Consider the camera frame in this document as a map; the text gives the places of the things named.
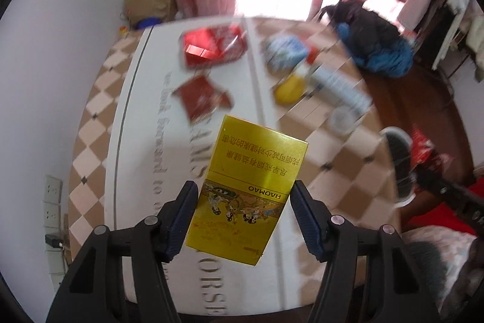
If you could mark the red cloth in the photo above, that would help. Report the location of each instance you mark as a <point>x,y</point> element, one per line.
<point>438,215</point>

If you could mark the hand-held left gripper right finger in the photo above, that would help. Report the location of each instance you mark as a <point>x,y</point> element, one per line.
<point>303,217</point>

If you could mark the black plug adapter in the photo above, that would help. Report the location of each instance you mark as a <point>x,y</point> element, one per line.
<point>54,240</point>

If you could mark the white printed table runner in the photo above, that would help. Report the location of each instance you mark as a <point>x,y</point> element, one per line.
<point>151,141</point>

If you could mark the brown paper bag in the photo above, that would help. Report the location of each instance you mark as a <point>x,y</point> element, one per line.
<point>150,3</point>

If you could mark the yellow plastic object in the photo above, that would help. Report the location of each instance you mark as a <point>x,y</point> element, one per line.
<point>290,89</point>

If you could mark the blue garment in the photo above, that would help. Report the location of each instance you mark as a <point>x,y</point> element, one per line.
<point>389,60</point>

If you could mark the clear plastic cup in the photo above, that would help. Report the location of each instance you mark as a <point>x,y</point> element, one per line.
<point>343,120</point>

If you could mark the red metal tray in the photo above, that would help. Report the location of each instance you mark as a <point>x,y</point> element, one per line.
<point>211,46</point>

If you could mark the white and blue carton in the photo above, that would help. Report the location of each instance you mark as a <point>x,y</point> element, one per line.
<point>340,86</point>

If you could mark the black and white fan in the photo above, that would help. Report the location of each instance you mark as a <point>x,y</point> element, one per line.
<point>400,164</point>

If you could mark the blue bowl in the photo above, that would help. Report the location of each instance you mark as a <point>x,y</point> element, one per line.
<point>148,23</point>

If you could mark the gold cigarette box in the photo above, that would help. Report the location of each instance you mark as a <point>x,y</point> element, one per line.
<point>242,171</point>

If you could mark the flattened red paper packet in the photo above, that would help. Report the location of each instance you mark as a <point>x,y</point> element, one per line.
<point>200,96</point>

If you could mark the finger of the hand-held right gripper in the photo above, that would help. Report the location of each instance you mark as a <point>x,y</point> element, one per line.
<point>446,190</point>

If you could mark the white wall socket strip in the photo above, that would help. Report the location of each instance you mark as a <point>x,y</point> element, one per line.
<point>51,202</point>

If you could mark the grey patterned cushion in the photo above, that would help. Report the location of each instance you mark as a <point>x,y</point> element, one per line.
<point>435,255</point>

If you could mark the red snack wrapper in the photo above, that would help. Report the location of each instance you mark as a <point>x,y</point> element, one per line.
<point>425,149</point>

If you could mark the blue and white packet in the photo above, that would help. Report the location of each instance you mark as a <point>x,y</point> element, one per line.
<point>283,50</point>

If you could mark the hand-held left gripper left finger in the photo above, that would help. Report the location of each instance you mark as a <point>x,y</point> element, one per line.
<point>182,217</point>

